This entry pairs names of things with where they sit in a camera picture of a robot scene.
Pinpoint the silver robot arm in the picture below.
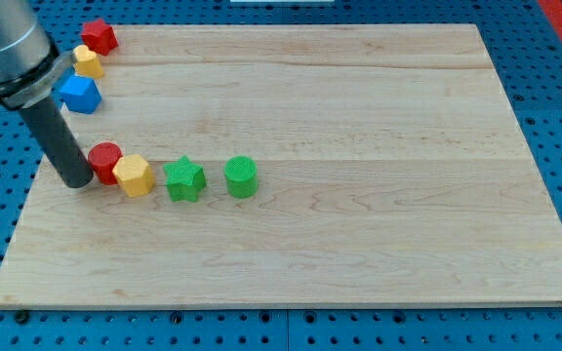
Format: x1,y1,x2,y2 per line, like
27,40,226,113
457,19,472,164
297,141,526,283
0,0,77,110

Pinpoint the green star block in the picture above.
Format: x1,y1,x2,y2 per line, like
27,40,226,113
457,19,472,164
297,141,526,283
163,155,207,203

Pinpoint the red star block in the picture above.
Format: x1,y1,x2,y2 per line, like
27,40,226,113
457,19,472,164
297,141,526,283
81,19,118,56

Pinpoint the green cylinder block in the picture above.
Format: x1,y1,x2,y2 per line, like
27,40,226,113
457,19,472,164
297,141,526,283
223,156,259,199

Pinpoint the yellow hexagon block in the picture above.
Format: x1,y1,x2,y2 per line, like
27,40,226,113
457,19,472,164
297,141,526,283
112,154,156,197

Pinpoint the red cylinder block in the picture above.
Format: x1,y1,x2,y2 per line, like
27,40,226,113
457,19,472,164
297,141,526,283
88,142,122,185

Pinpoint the blue cube block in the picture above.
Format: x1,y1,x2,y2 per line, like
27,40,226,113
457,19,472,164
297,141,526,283
60,75,101,114

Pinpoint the yellow heart block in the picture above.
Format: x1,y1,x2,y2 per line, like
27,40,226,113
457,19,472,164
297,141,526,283
73,45,104,79

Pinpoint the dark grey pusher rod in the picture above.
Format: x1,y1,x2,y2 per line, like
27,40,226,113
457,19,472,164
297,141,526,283
19,97,94,188

